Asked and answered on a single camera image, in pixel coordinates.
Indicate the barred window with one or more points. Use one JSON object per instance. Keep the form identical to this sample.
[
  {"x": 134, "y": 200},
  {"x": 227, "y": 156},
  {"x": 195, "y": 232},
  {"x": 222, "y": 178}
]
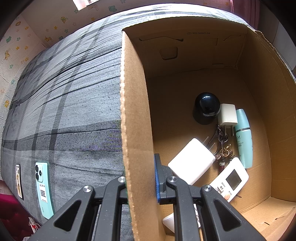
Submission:
[{"x": 87, "y": 3}]

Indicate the grey plaid bedsheet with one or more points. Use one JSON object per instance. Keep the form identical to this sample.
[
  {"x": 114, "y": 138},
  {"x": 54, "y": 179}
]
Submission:
[{"x": 69, "y": 104}]

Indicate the phone with cartoon case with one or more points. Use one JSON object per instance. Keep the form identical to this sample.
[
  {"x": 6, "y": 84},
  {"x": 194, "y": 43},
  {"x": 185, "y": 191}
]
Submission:
[{"x": 19, "y": 180}]

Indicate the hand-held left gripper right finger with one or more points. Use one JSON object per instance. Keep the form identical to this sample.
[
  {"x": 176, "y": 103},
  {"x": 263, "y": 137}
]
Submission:
[{"x": 158, "y": 180}]

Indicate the mint green phone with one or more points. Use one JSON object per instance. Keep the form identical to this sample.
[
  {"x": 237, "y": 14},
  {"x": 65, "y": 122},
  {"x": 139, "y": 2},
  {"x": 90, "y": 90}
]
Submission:
[{"x": 44, "y": 190}]

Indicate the white remote control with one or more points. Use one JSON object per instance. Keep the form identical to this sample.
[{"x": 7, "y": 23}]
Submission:
[{"x": 233, "y": 178}]

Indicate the small white charger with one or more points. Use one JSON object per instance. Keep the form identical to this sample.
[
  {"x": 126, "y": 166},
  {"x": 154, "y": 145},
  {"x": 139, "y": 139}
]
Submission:
[{"x": 227, "y": 114}]

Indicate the dark blue glossy ball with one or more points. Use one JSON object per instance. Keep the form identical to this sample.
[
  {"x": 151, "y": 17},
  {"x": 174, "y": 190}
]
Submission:
[{"x": 205, "y": 104}]

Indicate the dark red curtain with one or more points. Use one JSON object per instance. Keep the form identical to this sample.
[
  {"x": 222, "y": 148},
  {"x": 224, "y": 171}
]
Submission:
[{"x": 242, "y": 11}]

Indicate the teal cosmetic tube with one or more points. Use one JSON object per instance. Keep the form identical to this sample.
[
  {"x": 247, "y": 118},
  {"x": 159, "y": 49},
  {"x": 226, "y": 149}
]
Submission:
[{"x": 244, "y": 139}]

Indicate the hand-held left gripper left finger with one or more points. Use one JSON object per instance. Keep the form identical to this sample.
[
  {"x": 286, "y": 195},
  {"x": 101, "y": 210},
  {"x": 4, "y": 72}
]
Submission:
[{"x": 115, "y": 185}]

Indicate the white and red packaging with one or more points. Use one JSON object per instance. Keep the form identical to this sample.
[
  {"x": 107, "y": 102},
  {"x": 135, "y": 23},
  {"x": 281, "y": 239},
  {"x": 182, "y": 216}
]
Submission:
[{"x": 34, "y": 224}]

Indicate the dark red cloth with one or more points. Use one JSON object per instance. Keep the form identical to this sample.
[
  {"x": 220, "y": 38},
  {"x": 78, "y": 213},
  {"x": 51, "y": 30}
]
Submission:
[{"x": 11, "y": 208}]

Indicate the cardboard box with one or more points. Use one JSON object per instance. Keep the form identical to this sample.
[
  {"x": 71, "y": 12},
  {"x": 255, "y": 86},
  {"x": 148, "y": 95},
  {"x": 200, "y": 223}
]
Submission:
[{"x": 261, "y": 115}]

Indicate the large white charger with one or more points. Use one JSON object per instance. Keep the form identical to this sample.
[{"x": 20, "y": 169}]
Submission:
[{"x": 190, "y": 162}]

